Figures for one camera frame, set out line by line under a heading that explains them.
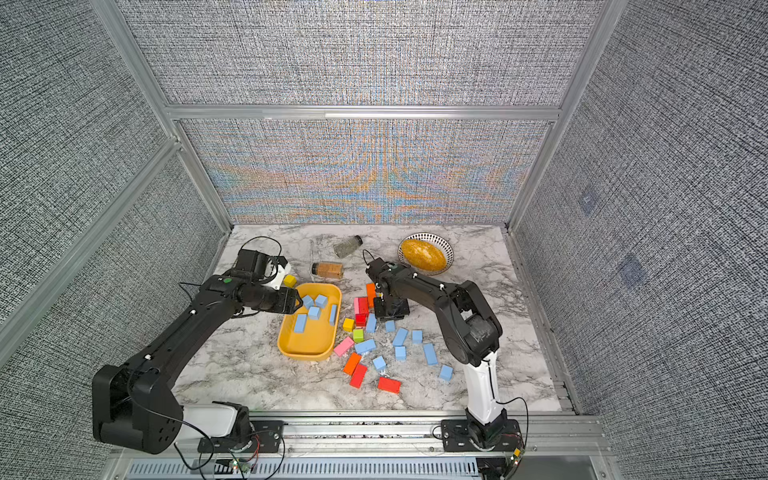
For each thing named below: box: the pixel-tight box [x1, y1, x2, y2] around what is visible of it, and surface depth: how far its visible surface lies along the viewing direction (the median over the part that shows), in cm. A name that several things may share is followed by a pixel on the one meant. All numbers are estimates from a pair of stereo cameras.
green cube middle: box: [353, 329, 365, 343], surface depth 90 cm
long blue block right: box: [423, 343, 439, 365], surface depth 89 cm
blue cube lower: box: [395, 346, 406, 361], surface depth 87 cm
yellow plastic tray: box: [277, 282, 343, 361], surface depth 94 cm
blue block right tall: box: [392, 327, 408, 346], surface depth 92 cm
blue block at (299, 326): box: [294, 314, 307, 334], surface depth 94 cm
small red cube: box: [355, 314, 367, 327], surface depth 94 cm
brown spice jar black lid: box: [311, 262, 343, 279], surface depth 105 cm
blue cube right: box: [411, 330, 423, 344], surface depth 90 cm
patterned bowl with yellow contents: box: [397, 232, 454, 276], surface depth 106 cm
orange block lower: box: [343, 352, 362, 375], surface depth 87 cm
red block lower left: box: [350, 363, 368, 389], surface depth 85 cm
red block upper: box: [359, 297, 369, 314], surface depth 97 cm
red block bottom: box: [378, 376, 401, 394], surface depth 83 cm
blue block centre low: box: [355, 339, 376, 354], surface depth 89 cm
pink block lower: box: [334, 336, 355, 357], surface depth 90 cm
